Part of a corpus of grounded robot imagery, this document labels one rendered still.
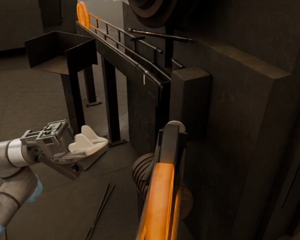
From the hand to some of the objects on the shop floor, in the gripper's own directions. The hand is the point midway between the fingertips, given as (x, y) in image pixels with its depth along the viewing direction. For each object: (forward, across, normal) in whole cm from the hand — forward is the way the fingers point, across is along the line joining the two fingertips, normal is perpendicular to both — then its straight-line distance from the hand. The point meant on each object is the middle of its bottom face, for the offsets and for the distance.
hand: (103, 145), depth 68 cm
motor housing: (-10, +11, +72) cm, 74 cm away
